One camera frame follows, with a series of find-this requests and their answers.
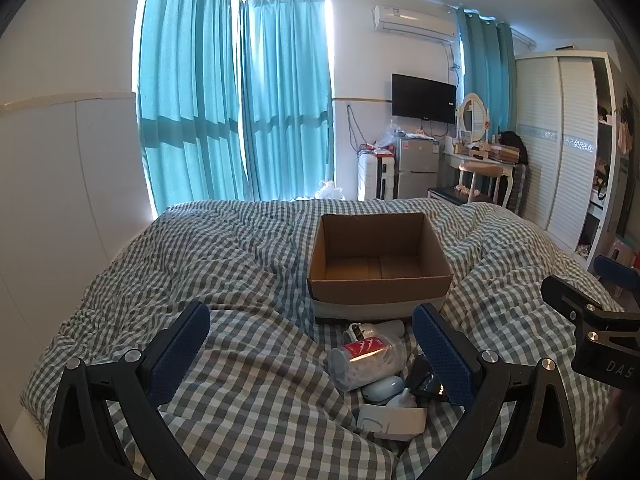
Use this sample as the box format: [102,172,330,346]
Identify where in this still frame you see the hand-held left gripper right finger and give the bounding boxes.
[412,302,596,480]

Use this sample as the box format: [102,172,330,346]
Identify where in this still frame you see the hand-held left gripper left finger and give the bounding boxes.
[45,301,221,480]

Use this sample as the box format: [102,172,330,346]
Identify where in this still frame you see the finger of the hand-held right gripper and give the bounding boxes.
[595,255,640,311]
[541,274,626,333]

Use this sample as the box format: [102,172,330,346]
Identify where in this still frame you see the white animal figurine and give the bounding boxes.
[361,376,405,403]

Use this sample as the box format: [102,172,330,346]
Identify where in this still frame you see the white plug-in device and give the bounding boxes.
[348,320,407,345]

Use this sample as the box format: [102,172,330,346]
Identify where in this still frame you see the clear jar with red label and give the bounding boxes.
[327,332,407,392]

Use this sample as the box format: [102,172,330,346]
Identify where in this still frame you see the brown cardboard box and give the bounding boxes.
[306,212,455,323]

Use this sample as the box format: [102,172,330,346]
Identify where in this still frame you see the small black item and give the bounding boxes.
[405,354,451,403]

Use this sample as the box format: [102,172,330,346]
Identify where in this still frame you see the small white box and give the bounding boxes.
[356,402,427,442]

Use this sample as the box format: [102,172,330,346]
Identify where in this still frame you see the grey checked blanket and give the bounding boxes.
[20,197,626,480]

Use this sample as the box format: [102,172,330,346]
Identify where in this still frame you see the white sliding door wardrobe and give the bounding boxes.
[514,51,622,272]

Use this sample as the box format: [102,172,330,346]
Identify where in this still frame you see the hanging pink clothes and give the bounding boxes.
[616,107,635,152]

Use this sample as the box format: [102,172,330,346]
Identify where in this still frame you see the pink seat white chair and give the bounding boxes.
[457,162,504,202]

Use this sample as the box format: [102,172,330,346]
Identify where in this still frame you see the black bag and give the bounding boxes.
[499,131,529,164]

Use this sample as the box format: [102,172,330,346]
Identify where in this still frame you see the white dressing table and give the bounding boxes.
[442,142,517,207]

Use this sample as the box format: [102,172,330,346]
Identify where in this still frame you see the small silver fridge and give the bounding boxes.
[395,135,442,200]

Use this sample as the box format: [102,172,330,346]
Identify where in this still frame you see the white upright appliance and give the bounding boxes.
[357,152,379,202]

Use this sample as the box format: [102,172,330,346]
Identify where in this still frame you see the crumpled white plastic bag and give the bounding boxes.
[314,179,347,202]

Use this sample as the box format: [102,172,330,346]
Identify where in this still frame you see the oval white vanity mirror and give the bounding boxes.
[456,92,489,144]

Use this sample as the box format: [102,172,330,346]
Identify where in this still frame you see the clear plastic bag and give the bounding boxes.
[377,120,402,149]

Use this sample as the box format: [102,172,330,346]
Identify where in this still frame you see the wide teal curtain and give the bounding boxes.
[136,0,246,217]

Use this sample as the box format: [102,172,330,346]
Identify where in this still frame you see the narrow teal curtain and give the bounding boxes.
[457,9,516,137]

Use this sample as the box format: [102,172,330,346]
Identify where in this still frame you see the white air conditioner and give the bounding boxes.
[371,5,457,42]

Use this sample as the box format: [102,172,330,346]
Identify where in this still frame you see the black wall cable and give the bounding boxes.
[347,104,368,152]

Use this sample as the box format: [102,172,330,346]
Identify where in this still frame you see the black wall television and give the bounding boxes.
[391,73,457,124]

